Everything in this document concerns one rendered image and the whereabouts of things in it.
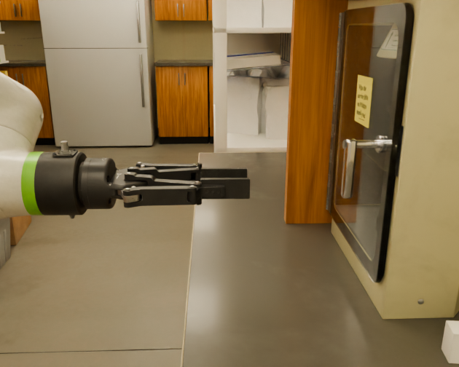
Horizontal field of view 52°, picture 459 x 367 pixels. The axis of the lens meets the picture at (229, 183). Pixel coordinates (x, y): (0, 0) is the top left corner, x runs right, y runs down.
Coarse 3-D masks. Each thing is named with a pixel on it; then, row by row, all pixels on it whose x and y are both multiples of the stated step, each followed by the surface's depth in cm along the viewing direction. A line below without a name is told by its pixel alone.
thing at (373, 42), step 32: (352, 32) 80; (384, 32) 65; (352, 64) 81; (384, 64) 66; (352, 96) 81; (384, 96) 66; (352, 128) 81; (384, 128) 66; (384, 160) 66; (384, 192) 66; (352, 224) 82; (384, 224) 67; (384, 256) 68
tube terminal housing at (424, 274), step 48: (384, 0) 69; (432, 0) 57; (432, 48) 59; (432, 96) 60; (432, 144) 63; (432, 192) 65; (336, 240) 97; (432, 240) 67; (384, 288) 70; (432, 288) 70
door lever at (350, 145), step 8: (344, 144) 67; (352, 144) 67; (360, 144) 67; (368, 144) 67; (376, 144) 67; (344, 152) 68; (352, 152) 67; (344, 160) 68; (352, 160) 68; (344, 168) 68; (352, 168) 68; (344, 176) 69; (352, 176) 68; (344, 184) 69; (352, 184) 69; (344, 192) 69; (352, 192) 69
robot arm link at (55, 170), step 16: (64, 144) 66; (48, 160) 65; (64, 160) 65; (80, 160) 67; (48, 176) 63; (64, 176) 64; (80, 176) 65; (48, 192) 64; (64, 192) 64; (80, 192) 65; (48, 208) 65; (64, 208) 65; (80, 208) 66
